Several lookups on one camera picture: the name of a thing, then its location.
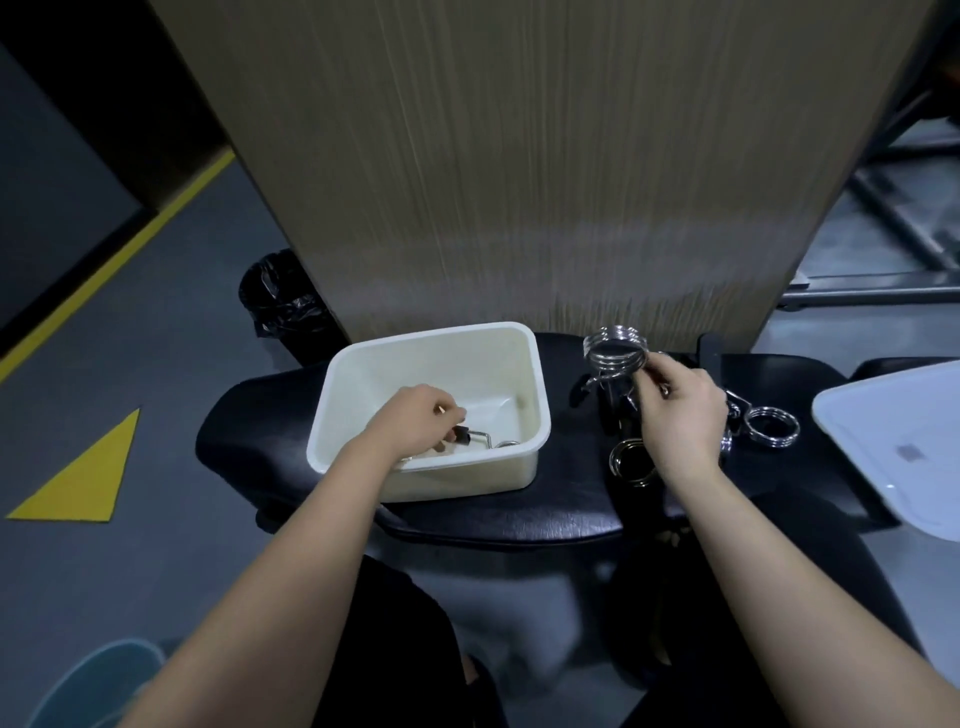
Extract person's left hand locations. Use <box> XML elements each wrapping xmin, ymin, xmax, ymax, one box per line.
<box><xmin>365</xmin><ymin>384</ymin><xmax>468</xmax><ymax>466</ymax></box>

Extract person's right hand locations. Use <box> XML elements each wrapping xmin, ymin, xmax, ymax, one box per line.
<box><xmin>632</xmin><ymin>351</ymin><xmax>731</xmax><ymax>482</ymax></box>

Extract metal spring collar black grips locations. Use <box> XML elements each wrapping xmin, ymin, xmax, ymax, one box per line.
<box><xmin>442</xmin><ymin>423</ymin><xmax>497</xmax><ymax>452</ymax></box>

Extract large metal spring collar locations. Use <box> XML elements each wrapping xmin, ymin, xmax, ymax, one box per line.
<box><xmin>582</xmin><ymin>324</ymin><xmax>670</xmax><ymax>400</ymax></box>

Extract person's right forearm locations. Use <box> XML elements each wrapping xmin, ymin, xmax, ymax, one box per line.
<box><xmin>649</xmin><ymin>448</ymin><xmax>960</xmax><ymax>728</ymax></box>

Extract person's left forearm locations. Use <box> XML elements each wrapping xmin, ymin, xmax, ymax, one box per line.
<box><xmin>118</xmin><ymin>421</ymin><xmax>411</xmax><ymax>728</ymax></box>

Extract cream plastic tub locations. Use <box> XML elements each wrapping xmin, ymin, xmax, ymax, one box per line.
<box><xmin>306</xmin><ymin>321</ymin><xmax>553</xmax><ymax>504</ymax></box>

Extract black padded bench seat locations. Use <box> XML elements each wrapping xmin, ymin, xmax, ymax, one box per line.
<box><xmin>195</xmin><ymin>331</ymin><xmax>933</xmax><ymax>549</ymax></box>

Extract black trousers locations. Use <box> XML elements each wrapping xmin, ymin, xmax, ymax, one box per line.
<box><xmin>313</xmin><ymin>486</ymin><xmax>925</xmax><ymax>728</ymax></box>

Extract black trash bag bin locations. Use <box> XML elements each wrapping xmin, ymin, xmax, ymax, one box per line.
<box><xmin>239</xmin><ymin>249</ymin><xmax>351</xmax><ymax>369</ymax></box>

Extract white plastic tray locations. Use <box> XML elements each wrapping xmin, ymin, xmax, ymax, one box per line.
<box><xmin>811</xmin><ymin>359</ymin><xmax>960</xmax><ymax>543</ymax></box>

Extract black upright post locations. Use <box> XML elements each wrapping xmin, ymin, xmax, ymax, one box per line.
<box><xmin>696</xmin><ymin>333</ymin><xmax>726</xmax><ymax>393</ymax></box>

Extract grey metal rack frame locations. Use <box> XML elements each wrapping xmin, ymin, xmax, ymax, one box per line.
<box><xmin>777</xmin><ymin>71</ymin><xmax>960</xmax><ymax>313</ymax></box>

